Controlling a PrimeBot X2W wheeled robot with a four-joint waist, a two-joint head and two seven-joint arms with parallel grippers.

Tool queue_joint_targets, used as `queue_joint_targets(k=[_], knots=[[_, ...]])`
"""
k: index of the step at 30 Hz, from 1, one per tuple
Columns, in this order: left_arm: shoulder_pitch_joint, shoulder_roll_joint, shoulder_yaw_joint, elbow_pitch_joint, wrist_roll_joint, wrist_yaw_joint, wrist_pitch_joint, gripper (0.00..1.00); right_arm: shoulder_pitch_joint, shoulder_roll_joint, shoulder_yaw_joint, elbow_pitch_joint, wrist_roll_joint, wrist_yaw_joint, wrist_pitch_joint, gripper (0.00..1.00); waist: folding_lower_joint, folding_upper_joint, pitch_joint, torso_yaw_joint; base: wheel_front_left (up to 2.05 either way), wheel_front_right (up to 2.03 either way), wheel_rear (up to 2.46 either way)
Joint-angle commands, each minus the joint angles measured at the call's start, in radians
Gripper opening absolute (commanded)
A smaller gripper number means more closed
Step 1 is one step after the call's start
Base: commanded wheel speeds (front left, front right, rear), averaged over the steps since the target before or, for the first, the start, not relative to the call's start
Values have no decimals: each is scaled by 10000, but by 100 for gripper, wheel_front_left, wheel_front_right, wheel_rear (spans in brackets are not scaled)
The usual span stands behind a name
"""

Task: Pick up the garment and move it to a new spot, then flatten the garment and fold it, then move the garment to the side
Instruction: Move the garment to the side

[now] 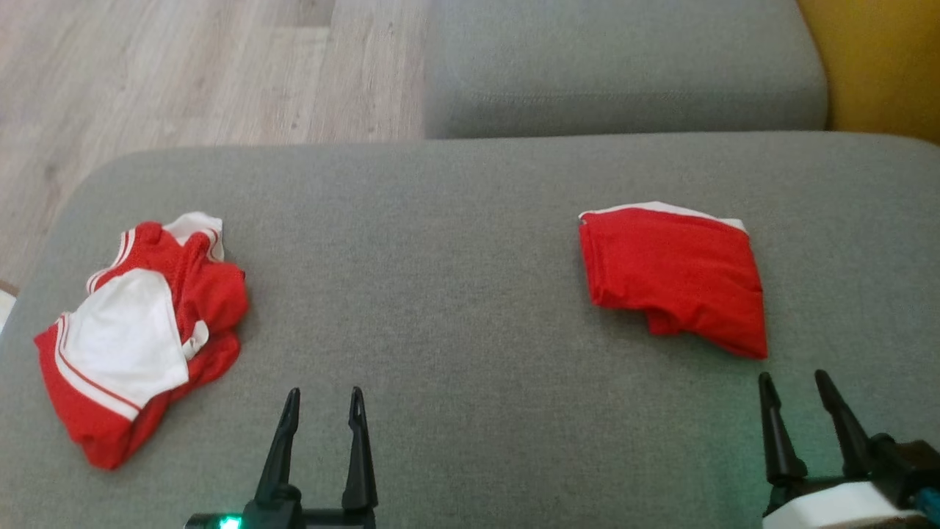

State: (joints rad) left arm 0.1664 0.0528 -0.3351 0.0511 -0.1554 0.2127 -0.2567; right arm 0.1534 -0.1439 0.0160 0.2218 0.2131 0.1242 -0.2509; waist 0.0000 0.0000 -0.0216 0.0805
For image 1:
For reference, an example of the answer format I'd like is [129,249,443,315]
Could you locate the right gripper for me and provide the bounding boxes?
[758,369,940,529]

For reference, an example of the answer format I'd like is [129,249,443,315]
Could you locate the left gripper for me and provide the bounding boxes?
[184,386,380,529]

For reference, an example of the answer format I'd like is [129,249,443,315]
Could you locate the red shorts with white trim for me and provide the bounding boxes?
[578,201,769,361]

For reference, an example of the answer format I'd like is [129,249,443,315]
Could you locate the red white basketball jersey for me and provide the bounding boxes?
[33,212,250,471]

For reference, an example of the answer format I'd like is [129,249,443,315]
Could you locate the grey fabric sofa seat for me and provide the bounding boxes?
[0,131,940,529]

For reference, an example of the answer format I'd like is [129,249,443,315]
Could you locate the large grey sofa cushion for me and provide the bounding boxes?
[424,0,831,140]

